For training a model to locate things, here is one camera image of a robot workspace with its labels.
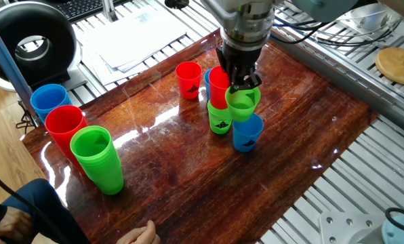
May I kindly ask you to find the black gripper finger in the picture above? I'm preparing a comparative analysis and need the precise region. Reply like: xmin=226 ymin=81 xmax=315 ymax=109
xmin=228 ymin=68 xmax=244 ymax=94
xmin=241 ymin=70 xmax=263 ymax=90

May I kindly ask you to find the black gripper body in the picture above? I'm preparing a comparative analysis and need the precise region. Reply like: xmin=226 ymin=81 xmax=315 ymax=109
xmin=216 ymin=45 xmax=263 ymax=77

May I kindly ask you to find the red plastic cup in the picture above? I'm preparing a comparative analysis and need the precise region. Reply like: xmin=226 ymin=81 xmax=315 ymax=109
xmin=175 ymin=61 xmax=203 ymax=100
xmin=208 ymin=65 xmax=230 ymax=110

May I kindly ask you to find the green plastic cup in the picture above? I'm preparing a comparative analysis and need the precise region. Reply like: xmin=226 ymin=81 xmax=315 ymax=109
xmin=224 ymin=85 xmax=262 ymax=123
xmin=207 ymin=100 xmax=233 ymax=135

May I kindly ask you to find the blue plastic cup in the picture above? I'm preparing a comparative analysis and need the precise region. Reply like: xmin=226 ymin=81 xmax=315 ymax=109
xmin=232 ymin=113 xmax=264 ymax=153
xmin=203 ymin=69 xmax=212 ymax=101

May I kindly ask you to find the white paper stack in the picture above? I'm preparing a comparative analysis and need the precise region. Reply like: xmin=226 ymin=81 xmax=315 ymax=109
xmin=73 ymin=5 xmax=198 ymax=85

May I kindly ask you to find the green cup stack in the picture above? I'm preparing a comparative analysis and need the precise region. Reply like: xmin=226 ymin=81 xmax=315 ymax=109
xmin=69 ymin=125 xmax=125 ymax=196

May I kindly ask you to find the red cup stack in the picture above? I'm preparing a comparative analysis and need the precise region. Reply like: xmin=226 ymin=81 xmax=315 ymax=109
xmin=44 ymin=104 xmax=89 ymax=176

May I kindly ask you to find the blue cup stack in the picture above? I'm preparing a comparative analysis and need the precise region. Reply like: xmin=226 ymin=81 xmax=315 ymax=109
xmin=30 ymin=83 xmax=73 ymax=123

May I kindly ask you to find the person's right hand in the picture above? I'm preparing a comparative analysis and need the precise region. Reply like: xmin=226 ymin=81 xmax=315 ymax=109
xmin=116 ymin=220 xmax=161 ymax=244

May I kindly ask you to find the person's left hand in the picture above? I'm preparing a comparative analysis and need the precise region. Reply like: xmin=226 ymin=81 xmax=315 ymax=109
xmin=0 ymin=206 xmax=33 ymax=244

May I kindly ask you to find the black round foot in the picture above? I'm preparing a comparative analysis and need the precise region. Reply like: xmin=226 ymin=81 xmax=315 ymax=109
xmin=163 ymin=0 xmax=190 ymax=9

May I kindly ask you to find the glossy wood grain board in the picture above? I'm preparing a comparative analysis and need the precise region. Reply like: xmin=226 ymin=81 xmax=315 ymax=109
xmin=20 ymin=18 xmax=379 ymax=244

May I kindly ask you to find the silver stand pole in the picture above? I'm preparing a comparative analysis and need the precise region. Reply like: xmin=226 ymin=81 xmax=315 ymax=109
xmin=100 ymin=0 xmax=119 ymax=23

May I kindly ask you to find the round wooden stand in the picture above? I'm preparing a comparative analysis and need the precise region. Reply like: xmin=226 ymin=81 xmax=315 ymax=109
xmin=374 ymin=37 xmax=404 ymax=87

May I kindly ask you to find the black keyboard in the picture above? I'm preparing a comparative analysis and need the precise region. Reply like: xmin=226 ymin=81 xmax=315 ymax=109
xmin=54 ymin=0 xmax=128 ymax=23

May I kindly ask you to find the blue trouser leg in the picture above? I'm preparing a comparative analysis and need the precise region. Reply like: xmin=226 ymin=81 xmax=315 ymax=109
xmin=1 ymin=178 xmax=91 ymax=244

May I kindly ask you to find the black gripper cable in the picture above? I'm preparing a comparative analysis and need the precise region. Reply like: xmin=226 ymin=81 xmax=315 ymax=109
xmin=270 ymin=18 xmax=330 ymax=45

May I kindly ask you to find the silver metal bracket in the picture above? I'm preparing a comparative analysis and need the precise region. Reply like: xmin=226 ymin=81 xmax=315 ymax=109
xmin=334 ymin=3 xmax=404 ymax=32

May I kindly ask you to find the black ring-shaped device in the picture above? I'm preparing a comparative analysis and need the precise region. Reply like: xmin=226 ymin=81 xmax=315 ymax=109
xmin=0 ymin=1 xmax=89 ymax=93

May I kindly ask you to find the black looped cable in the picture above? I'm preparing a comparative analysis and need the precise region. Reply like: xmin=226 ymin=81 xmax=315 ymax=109
xmin=384 ymin=207 xmax=404 ymax=237

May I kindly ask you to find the tangled black cable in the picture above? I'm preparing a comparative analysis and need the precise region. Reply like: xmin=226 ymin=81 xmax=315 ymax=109
xmin=15 ymin=101 xmax=37 ymax=135

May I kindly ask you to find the grey aluminium post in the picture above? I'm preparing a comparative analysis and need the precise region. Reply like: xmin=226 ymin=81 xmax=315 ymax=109
xmin=0 ymin=12 xmax=42 ymax=128

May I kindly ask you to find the thick black cable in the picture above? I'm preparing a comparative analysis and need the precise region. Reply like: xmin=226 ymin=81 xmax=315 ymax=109
xmin=0 ymin=165 xmax=70 ymax=244

